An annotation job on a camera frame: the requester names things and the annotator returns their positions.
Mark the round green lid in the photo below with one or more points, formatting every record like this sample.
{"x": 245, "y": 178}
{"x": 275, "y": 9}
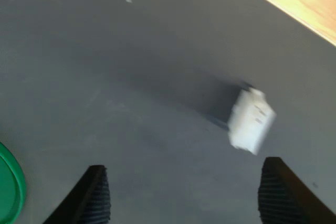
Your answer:
{"x": 9, "y": 184}

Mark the dark grey mat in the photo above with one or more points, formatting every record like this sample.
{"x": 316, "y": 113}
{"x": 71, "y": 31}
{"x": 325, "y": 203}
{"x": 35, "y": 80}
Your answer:
{"x": 131, "y": 77}

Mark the small white plastic terminal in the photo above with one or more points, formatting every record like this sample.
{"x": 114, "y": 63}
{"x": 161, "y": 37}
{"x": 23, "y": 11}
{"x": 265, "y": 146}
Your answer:
{"x": 250, "y": 123}

